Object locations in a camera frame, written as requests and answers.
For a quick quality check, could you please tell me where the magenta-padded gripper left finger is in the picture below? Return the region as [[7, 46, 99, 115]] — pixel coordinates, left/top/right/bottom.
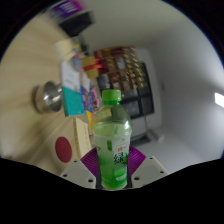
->
[[59, 146, 101, 190]]

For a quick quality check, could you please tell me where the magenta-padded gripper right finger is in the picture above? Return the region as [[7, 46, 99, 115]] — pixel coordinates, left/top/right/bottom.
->
[[127, 145, 169, 189]]

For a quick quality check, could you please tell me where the green drink bottle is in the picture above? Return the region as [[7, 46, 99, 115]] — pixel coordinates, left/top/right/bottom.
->
[[92, 88, 133, 191]]

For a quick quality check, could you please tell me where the flat round red coaster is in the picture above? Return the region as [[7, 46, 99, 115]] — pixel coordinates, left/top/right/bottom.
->
[[54, 136, 73, 164]]

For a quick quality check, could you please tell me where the beige book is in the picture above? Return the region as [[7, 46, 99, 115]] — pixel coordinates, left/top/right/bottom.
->
[[72, 116, 93, 159]]

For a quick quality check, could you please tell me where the yellow book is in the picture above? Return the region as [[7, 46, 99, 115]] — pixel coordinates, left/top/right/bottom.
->
[[85, 110, 96, 136]]

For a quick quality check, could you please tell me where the black framed glass door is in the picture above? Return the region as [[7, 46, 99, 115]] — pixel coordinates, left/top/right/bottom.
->
[[119, 61, 156, 119]]

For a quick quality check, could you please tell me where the teal book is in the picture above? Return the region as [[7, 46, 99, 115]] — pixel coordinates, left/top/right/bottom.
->
[[61, 86, 86, 117]]

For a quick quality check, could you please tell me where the colourful magazine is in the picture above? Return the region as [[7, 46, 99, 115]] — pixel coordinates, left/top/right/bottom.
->
[[79, 83, 101, 114]]

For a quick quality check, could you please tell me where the small steel cup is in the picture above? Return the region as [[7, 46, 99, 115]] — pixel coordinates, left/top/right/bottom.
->
[[34, 80, 64, 114]]

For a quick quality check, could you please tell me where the white booklet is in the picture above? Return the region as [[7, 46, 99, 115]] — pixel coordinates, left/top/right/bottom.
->
[[60, 60, 82, 94]]

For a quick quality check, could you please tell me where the ceiling tube light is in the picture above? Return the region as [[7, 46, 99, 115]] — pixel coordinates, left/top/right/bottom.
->
[[214, 92, 224, 108]]

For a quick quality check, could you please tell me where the wooden shelf unit with trophies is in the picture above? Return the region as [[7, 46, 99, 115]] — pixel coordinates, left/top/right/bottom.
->
[[92, 46, 148, 92]]

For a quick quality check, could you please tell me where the cream notebook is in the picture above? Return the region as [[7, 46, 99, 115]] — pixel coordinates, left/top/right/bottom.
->
[[54, 37, 81, 61]]

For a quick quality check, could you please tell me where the purple sign board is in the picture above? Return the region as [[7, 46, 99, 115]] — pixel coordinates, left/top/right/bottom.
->
[[49, 0, 88, 16]]

